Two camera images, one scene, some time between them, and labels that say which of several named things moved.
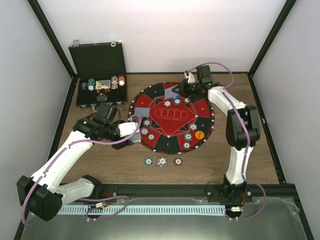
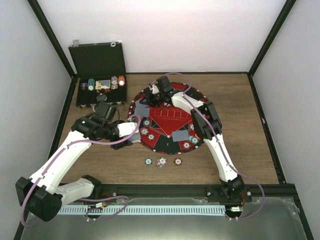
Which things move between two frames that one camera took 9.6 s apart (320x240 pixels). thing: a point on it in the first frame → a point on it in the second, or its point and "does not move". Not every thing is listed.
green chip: [188, 136] → [193, 139]
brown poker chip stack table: [178, 161] does not move
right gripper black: [182, 88] → [149, 101]
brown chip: [186, 145] does not move
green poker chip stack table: [148, 161] does not move
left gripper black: [120, 145] does not move
